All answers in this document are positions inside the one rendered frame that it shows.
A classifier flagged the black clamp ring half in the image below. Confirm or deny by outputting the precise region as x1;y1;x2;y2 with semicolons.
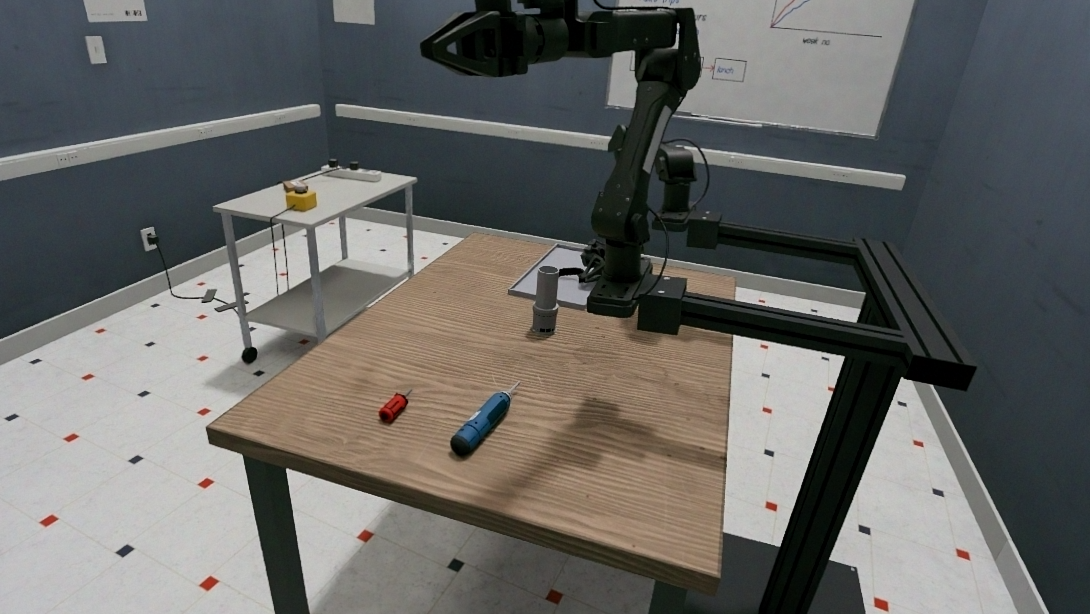
559;267;585;282

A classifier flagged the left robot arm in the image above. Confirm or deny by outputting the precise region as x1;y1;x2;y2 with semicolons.
517;0;701;306

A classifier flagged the red stubby screwdriver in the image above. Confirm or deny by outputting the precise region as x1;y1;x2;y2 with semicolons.
379;389;412;422

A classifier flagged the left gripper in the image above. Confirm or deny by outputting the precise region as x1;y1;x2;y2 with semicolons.
420;0;543;79

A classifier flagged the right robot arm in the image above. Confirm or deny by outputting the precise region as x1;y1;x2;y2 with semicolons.
581;125;697;267

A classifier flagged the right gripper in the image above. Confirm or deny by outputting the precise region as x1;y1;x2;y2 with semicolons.
581;241;605;282

